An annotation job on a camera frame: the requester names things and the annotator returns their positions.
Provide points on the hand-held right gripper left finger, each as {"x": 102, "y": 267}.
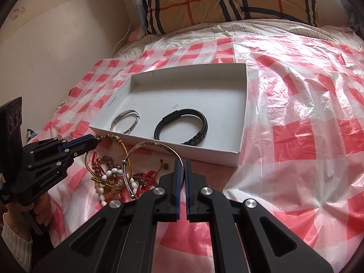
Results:
{"x": 178, "y": 176}

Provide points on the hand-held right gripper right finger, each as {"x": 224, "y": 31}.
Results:
{"x": 187, "y": 176}

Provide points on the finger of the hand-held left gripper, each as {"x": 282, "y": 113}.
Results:
{"x": 79, "y": 141}
{"x": 82, "y": 149}

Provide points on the large silver bangle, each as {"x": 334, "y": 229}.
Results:
{"x": 155, "y": 144}

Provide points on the white cardboard box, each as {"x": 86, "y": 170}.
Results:
{"x": 184, "y": 96}

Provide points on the person's left forearm white sleeve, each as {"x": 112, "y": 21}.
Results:
{"x": 14, "y": 241}

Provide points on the person's left hand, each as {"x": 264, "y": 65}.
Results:
{"x": 42, "y": 209}

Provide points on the small silver bangle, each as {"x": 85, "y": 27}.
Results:
{"x": 136, "y": 120}

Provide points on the red white checkered plastic sheet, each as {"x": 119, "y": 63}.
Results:
{"x": 284, "y": 119}

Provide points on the pink cloth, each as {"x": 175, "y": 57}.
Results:
{"x": 134, "y": 35}

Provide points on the white lined bedsheet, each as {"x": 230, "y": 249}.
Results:
{"x": 199, "y": 31}

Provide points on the crumpled blue white cloth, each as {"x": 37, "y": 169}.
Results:
{"x": 355, "y": 20}

